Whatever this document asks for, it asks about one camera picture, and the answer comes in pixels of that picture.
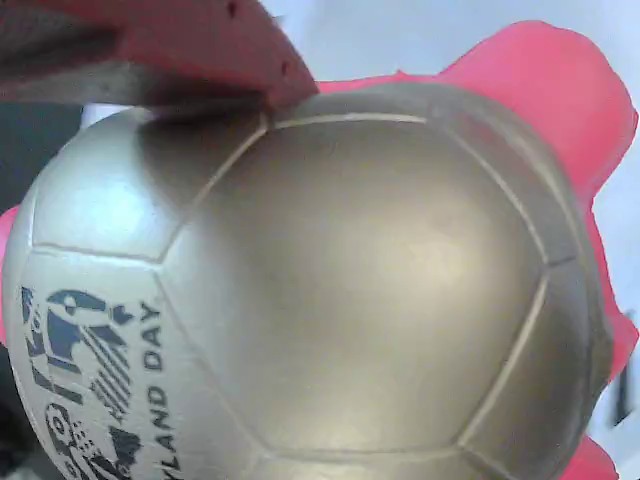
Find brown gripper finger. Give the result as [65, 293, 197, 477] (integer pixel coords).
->
[0, 0, 321, 119]

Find pink turtle toy gold shell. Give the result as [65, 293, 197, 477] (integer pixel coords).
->
[0, 19, 640, 480]

